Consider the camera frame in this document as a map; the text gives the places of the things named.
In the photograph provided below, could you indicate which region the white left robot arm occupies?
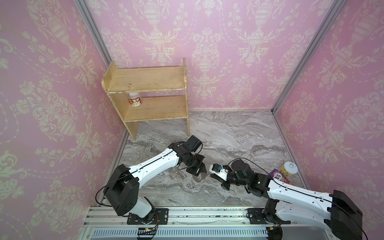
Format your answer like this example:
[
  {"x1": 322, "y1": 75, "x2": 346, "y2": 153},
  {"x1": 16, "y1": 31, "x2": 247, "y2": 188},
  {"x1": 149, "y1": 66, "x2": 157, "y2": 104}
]
[{"x1": 103, "y1": 136, "x2": 206, "y2": 223}]

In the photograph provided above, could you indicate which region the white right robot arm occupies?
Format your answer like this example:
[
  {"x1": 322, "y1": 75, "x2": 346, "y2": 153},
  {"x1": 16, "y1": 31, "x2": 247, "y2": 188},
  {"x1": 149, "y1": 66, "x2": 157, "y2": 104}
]
[{"x1": 209, "y1": 158, "x2": 368, "y2": 240}]

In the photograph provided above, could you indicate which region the purple candy bag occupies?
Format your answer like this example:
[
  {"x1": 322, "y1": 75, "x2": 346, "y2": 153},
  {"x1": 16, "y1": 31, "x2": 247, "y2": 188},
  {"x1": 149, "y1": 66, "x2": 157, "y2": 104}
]
[{"x1": 269, "y1": 169, "x2": 294, "y2": 186}]

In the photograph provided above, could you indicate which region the white round jar yellow base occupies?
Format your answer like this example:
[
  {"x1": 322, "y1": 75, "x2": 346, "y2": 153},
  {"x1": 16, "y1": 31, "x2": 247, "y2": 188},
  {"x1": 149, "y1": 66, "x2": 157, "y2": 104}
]
[{"x1": 280, "y1": 161, "x2": 299, "y2": 177}]

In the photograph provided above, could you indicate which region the small bottle red label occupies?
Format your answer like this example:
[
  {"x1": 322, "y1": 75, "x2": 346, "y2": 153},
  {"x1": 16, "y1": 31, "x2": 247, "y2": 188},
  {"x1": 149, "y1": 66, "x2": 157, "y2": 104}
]
[{"x1": 128, "y1": 93, "x2": 142, "y2": 107}]

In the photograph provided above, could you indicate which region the wooden two-tier shelf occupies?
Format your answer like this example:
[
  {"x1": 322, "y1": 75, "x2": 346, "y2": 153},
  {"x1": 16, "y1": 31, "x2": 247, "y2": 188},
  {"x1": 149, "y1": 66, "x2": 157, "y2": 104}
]
[{"x1": 101, "y1": 59, "x2": 189, "y2": 140}]

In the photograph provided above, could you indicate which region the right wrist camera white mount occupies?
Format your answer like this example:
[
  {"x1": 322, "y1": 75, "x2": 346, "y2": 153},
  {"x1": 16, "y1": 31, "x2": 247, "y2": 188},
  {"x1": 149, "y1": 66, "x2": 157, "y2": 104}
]
[{"x1": 209, "y1": 164, "x2": 232, "y2": 182}]

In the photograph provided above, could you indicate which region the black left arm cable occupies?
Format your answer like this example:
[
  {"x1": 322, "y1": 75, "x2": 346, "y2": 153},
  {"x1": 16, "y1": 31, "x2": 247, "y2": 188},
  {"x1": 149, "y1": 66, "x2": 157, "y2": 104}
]
[{"x1": 95, "y1": 179, "x2": 121, "y2": 208}]

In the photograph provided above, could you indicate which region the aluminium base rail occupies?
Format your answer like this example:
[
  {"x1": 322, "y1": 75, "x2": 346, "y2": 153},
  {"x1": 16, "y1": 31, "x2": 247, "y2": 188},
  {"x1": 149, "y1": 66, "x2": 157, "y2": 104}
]
[{"x1": 79, "y1": 207, "x2": 337, "y2": 240}]

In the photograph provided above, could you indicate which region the aluminium corner wall profile left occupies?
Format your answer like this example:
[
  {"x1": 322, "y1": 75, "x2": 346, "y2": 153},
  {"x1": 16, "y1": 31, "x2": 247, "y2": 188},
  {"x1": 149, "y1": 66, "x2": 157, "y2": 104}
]
[{"x1": 75, "y1": 0, "x2": 112, "y2": 67}]

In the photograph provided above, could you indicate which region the aluminium corner wall profile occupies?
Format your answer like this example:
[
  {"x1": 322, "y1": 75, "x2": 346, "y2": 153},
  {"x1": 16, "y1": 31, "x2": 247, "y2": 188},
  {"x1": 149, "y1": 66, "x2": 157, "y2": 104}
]
[
  {"x1": 75, "y1": 0, "x2": 112, "y2": 67},
  {"x1": 271, "y1": 0, "x2": 347, "y2": 116}
]

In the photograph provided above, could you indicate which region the aluminium corner wall profile right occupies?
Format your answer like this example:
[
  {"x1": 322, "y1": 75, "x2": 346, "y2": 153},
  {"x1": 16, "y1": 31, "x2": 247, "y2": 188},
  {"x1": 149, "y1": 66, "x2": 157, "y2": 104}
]
[{"x1": 271, "y1": 0, "x2": 347, "y2": 116}]

